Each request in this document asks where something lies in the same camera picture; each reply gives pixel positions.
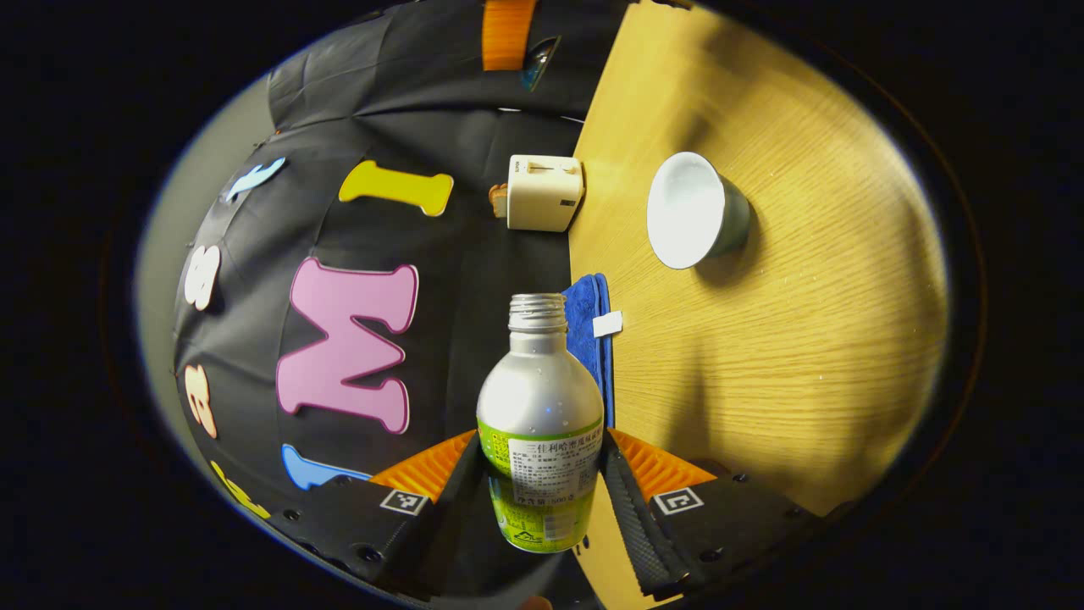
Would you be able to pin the teal teacup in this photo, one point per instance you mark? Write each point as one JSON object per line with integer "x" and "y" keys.
{"x": 690, "y": 212}

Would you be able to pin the silver green label water bottle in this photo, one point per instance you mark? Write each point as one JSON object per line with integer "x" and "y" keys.
{"x": 539, "y": 398}

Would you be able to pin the folded blue cloth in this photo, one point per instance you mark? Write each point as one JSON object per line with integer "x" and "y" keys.
{"x": 586, "y": 339}

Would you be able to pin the toast slice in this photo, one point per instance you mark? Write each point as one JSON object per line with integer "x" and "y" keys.
{"x": 498, "y": 201}

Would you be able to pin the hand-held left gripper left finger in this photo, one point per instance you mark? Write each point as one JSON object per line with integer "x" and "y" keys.
{"x": 440, "y": 542}

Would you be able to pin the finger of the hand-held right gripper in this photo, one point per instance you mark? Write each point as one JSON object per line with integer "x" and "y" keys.
{"x": 508, "y": 34}

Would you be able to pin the cream toaster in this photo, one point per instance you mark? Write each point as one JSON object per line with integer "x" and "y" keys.
{"x": 544, "y": 193}

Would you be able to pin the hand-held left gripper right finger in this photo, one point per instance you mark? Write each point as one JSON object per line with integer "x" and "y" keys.
{"x": 635, "y": 525}

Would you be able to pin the black backdrop cloth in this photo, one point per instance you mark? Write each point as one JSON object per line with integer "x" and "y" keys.
{"x": 457, "y": 254}

